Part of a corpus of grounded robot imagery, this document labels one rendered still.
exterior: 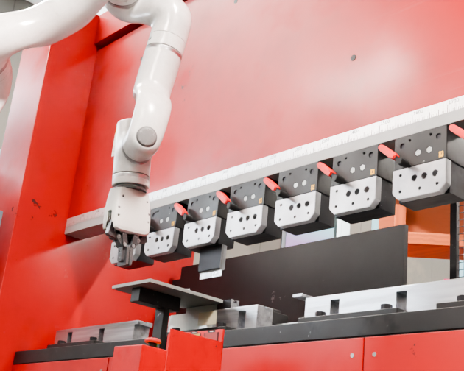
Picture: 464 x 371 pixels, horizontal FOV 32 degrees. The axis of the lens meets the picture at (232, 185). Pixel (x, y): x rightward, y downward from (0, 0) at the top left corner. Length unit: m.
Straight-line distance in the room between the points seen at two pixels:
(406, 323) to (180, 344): 0.49
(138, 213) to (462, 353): 0.74
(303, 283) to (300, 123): 0.77
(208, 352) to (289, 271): 1.12
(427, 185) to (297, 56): 0.69
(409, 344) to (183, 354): 0.49
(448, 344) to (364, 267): 1.08
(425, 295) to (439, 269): 7.60
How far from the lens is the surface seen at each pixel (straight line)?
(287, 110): 2.38
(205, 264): 2.49
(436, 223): 6.35
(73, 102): 3.35
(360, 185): 2.08
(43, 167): 3.21
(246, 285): 3.11
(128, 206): 1.82
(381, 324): 1.79
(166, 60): 1.95
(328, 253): 2.85
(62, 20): 2.00
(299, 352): 1.93
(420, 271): 9.25
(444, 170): 1.94
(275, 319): 2.58
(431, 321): 1.72
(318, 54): 2.38
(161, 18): 2.01
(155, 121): 1.80
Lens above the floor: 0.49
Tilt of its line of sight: 20 degrees up
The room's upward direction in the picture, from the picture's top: 6 degrees clockwise
